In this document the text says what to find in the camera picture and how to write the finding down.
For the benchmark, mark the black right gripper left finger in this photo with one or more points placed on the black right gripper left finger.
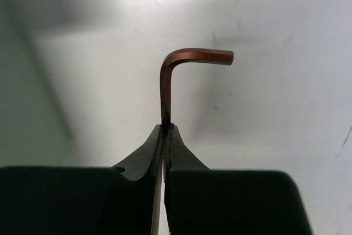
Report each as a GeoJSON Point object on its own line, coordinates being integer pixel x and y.
{"type": "Point", "coordinates": [122, 199]}

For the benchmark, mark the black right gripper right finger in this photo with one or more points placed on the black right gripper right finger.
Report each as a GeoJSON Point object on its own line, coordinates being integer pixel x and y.
{"type": "Point", "coordinates": [200, 200]}

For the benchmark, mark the copper hex key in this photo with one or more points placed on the copper hex key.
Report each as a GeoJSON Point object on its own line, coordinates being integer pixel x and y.
{"type": "Point", "coordinates": [175, 58]}

